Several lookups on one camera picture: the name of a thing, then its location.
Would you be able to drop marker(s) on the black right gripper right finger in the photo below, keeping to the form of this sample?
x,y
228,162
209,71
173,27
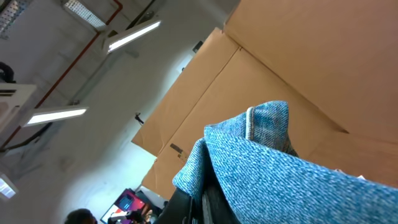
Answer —
x,y
215,207

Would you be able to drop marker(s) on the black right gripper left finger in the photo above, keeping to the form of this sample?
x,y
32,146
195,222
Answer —
x,y
179,209

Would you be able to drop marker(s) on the blue denim jeans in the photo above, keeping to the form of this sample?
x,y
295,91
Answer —
x,y
250,158

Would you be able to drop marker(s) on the computer monitor pink screen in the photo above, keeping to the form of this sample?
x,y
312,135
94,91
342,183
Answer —
x,y
128,201

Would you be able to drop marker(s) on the person head dark hair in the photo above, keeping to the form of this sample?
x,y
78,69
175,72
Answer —
x,y
80,216

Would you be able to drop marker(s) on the ceiling light middle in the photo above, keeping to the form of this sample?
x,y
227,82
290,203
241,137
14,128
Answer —
x,y
48,115

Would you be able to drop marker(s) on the ceiling light lower left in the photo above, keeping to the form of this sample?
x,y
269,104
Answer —
x,y
7,188

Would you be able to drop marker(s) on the ceiling light upper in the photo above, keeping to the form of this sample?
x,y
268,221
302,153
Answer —
x,y
127,36

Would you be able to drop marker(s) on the white ceiling air conditioner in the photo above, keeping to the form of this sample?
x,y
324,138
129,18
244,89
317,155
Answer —
x,y
13,97

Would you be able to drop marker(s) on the perforated ceiling light panel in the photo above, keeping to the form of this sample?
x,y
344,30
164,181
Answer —
x,y
78,9

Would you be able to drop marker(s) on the red ceiling pipe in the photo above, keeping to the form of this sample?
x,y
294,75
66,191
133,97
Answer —
x,y
66,72

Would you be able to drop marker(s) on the cardboard wall panels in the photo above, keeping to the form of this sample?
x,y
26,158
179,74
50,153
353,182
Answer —
x,y
334,62

